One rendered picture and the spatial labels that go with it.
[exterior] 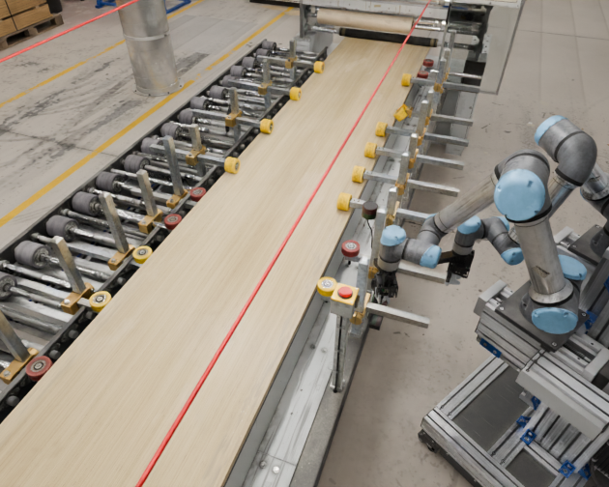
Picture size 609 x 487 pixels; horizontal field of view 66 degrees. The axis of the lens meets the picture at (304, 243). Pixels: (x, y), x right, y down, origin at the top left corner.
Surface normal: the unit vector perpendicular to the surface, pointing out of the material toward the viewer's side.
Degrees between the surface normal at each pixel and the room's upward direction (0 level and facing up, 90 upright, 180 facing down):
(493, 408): 0
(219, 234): 0
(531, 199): 85
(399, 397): 0
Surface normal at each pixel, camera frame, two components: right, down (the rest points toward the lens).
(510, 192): -0.51, 0.48
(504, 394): 0.00, -0.74
